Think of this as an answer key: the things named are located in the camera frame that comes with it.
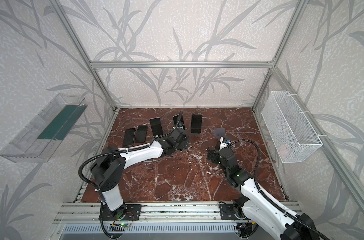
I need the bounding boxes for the black phone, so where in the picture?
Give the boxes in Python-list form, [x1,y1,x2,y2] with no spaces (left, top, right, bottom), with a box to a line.
[135,125,148,143]
[190,114,202,134]
[173,115,185,130]
[123,128,136,147]

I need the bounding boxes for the phone with white edge far-left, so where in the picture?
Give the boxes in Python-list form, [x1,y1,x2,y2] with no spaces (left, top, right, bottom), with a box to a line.
[150,118,164,137]

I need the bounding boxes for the horizontal aluminium frame bar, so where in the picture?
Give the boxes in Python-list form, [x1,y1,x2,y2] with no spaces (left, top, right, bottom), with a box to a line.
[90,61,273,69]

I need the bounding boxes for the green mat in tray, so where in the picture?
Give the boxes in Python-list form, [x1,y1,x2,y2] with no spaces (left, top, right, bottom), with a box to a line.
[38,105,87,141]

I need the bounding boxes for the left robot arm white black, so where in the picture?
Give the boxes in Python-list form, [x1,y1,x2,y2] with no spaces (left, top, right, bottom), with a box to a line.
[78,112,188,213]

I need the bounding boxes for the grey purple phone stand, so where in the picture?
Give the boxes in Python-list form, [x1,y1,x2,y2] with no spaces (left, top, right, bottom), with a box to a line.
[213,128,226,139]

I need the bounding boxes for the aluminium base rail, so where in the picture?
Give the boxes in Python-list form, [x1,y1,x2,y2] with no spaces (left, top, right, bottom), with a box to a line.
[53,201,223,224]

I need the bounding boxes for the white wire mesh basket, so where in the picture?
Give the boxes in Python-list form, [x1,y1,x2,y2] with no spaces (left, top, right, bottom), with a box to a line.
[261,91,323,164]

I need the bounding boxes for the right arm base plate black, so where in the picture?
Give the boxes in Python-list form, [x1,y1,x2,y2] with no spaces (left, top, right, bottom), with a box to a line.
[218,202,246,220]

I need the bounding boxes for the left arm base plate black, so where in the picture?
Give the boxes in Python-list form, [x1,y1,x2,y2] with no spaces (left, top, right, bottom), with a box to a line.
[99,204,142,221]

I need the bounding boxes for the clear acrylic wall tray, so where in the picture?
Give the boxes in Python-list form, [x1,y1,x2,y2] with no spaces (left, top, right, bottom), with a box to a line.
[0,94,87,163]

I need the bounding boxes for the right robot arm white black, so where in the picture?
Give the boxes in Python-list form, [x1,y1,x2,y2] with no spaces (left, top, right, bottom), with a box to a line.
[207,137,327,240]

